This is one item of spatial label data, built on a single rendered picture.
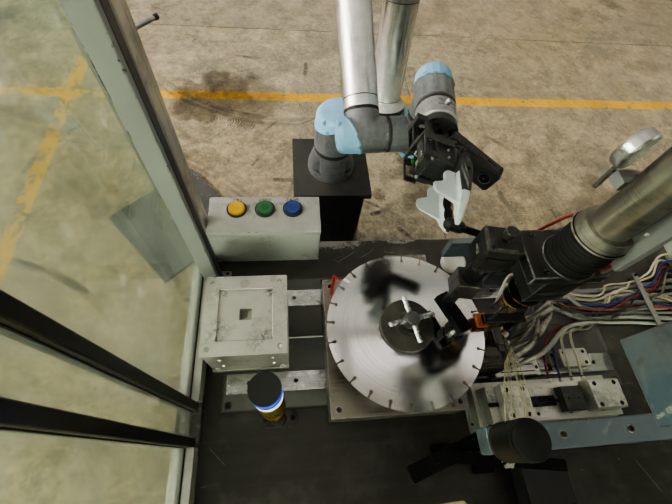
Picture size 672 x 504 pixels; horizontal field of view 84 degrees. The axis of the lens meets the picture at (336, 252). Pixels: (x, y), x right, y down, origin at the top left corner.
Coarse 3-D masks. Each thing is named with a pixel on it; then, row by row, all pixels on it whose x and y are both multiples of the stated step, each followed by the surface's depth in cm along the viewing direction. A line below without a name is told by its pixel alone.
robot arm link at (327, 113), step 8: (328, 104) 105; (336, 104) 105; (320, 112) 103; (328, 112) 103; (336, 112) 103; (320, 120) 103; (328, 120) 102; (320, 128) 105; (328, 128) 103; (320, 136) 107; (328, 136) 105; (320, 144) 109; (328, 144) 108; (320, 152) 112; (328, 152) 110; (336, 152) 110
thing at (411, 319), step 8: (408, 304) 74; (408, 312) 73; (416, 312) 73; (432, 312) 74; (400, 320) 72; (408, 320) 72; (416, 320) 72; (408, 328) 74; (416, 328) 72; (416, 336) 71
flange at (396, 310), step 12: (408, 300) 79; (384, 312) 77; (396, 312) 77; (420, 312) 78; (384, 324) 76; (420, 324) 75; (432, 324) 77; (384, 336) 75; (396, 336) 75; (408, 336) 75; (432, 336) 75; (396, 348) 74; (408, 348) 74; (420, 348) 74
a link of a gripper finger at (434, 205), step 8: (432, 192) 62; (416, 200) 60; (424, 200) 61; (432, 200) 61; (440, 200) 62; (448, 200) 61; (424, 208) 60; (432, 208) 61; (440, 208) 61; (448, 208) 60; (432, 216) 60; (440, 216) 60; (448, 216) 60; (440, 224) 60
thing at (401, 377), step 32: (352, 288) 80; (384, 288) 81; (416, 288) 81; (448, 288) 82; (352, 320) 77; (352, 352) 73; (384, 352) 74; (416, 352) 74; (448, 352) 75; (480, 352) 76; (352, 384) 70; (384, 384) 71; (416, 384) 71; (448, 384) 72
